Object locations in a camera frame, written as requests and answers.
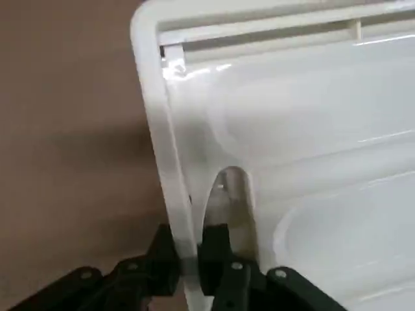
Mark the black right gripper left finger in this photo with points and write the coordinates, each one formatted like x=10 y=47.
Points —
x=129 y=282

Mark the white folding storage box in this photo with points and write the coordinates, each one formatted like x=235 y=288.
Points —
x=291 y=113

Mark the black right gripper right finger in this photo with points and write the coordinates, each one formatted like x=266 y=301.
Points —
x=227 y=278

